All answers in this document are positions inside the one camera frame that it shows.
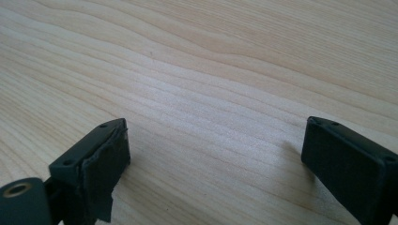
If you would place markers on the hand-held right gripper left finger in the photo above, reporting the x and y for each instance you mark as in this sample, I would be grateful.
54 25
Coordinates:
94 162

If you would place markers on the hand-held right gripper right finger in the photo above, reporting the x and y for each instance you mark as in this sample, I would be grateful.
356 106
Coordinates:
347 165

